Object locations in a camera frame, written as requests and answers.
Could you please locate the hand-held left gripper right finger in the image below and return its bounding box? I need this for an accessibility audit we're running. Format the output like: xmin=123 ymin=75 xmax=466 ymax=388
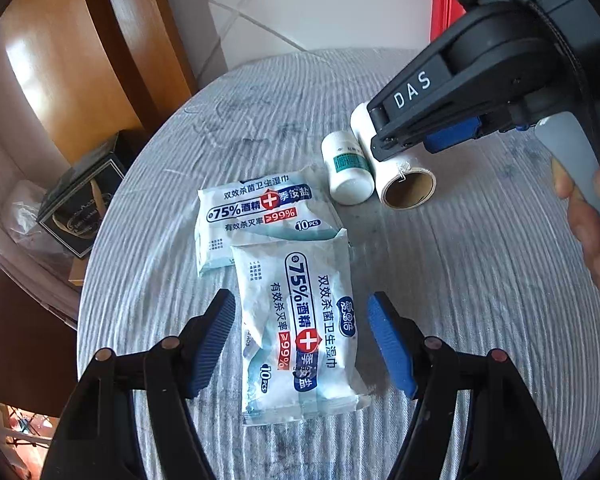
xmin=367 ymin=291 xmax=563 ymax=480

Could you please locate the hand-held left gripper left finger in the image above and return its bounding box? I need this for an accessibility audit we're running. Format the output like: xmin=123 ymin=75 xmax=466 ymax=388
xmin=40 ymin=288 xmax=237 ymax=480

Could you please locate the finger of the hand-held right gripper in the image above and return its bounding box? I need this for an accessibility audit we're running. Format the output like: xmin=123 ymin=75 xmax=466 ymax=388
xmin=367 ymin=50 xmax=481 ymax=162
xmin=422 ymin=109 xmax=532 ymax=156

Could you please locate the white roll with cardboard core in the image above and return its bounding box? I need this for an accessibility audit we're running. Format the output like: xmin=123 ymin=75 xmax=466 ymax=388
xmin=350 ymin=101 xmax=439 ymax=210

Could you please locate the white wet wipes packet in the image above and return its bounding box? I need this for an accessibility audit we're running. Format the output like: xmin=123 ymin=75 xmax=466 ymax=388
xmin=195 ymin=164 xmax=349 ymax=277
xmin=229 ymin=227 xmax=374 ymax=427

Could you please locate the white pill bottle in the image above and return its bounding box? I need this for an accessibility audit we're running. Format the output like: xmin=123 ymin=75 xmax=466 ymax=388
xmin=321 ymin=130 xmax=376 ymax=206

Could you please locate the grey striped cloth desktop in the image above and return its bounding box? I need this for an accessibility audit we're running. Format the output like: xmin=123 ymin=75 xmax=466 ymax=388
xmin=75 ymin=47 xmax=600 ymax=480

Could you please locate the person's right hand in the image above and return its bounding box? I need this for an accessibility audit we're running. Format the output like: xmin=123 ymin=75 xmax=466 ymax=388
xmin=551 ymin=155 xmax=600 ymax=301

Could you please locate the red object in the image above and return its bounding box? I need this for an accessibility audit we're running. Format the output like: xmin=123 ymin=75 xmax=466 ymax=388
xmin=429 ymin=0 xmax=454 ymax=45

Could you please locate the black box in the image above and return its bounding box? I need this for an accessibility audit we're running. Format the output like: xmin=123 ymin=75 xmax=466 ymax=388
xmin=36 ymin=130 xmax=142 ymax=260

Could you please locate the clear plastic bag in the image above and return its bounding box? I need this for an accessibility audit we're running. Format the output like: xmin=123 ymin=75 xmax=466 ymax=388
xmin=7 ymin=180 xmax=49 ymax=247

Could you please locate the wooden cabinet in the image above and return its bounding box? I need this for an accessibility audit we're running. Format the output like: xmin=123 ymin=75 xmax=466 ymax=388
xmin=0 ymin=0 xmax=197 ymax=173

